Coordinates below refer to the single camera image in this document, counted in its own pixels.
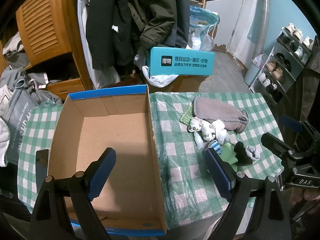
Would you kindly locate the wooden louvered cabinet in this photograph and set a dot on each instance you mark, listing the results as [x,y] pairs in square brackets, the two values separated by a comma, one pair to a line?
[50,35]

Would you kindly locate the light blue waste bin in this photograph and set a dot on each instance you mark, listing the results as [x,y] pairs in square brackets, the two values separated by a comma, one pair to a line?
[252,73]

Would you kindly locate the blue white plastic bag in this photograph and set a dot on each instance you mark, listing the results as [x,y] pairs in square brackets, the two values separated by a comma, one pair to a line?
[202,25]

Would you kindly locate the white patterned sock bundle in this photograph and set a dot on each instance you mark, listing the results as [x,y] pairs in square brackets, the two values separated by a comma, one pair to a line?
[206,132]

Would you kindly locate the blue striped sock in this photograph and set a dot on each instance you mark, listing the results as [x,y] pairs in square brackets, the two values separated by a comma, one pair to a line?
[216,146]

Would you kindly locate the open cardboard shoe box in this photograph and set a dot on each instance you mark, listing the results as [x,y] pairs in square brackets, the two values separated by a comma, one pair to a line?
[112,128]

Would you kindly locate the grey printed tote bag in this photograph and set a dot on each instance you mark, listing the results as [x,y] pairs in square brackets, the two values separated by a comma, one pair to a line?
[16,116]

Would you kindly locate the green checkered tablecloth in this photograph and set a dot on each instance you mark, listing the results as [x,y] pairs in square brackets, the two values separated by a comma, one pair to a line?
[189,193]

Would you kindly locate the green sparkly knit cloth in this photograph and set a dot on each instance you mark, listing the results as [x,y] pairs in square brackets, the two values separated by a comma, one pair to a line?
[187,116]

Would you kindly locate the grey white sock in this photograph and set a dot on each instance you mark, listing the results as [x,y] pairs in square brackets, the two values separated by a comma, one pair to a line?
[252,153]

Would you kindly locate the black sock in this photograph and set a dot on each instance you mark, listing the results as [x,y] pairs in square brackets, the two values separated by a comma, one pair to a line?
[241,155]

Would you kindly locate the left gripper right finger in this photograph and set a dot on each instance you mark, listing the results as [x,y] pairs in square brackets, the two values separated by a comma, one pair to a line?
[268,220]

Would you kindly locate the grey fleece pouch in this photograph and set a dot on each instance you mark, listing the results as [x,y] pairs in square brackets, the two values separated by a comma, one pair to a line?
[212,110]

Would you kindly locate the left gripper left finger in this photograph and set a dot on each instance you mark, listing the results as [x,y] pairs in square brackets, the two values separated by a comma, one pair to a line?
[50,218]

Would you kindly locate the grey shoe rack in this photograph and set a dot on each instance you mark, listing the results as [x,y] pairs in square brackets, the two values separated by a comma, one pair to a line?
[279,71]

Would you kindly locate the light green cloth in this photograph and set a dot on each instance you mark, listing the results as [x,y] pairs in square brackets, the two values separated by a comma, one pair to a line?
[228,154]

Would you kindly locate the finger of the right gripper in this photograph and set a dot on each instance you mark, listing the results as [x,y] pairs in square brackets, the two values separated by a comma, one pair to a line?
[278,147]
[297,126]

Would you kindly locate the teal printed shoe box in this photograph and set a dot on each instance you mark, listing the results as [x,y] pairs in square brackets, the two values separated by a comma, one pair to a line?
[179,61]

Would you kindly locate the right human hand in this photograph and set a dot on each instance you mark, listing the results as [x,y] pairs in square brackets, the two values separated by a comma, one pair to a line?
[298,194]

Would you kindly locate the dark hanging jacket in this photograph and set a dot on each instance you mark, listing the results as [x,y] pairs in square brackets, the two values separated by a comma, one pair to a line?
[117,30]

